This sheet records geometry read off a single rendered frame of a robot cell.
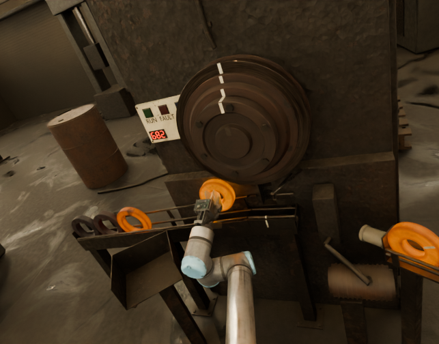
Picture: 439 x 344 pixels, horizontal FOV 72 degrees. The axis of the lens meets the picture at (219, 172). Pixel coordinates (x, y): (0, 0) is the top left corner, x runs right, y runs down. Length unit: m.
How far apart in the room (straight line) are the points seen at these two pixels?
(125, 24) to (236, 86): 0.52
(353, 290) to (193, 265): 0.59
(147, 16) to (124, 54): 0.18
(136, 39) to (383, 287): 1.26
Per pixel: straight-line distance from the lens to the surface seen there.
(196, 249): 1.11
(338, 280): 1.27
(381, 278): 1.27
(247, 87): 0.96
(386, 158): 1.22
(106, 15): 1.32
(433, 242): 1.07
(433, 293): 1.91
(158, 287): 1.37
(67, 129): 3.75
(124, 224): 1.69
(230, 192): 1.27
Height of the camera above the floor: 1.53
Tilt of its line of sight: 29 degrees down
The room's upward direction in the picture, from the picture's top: 20 degrees counter-clockwise
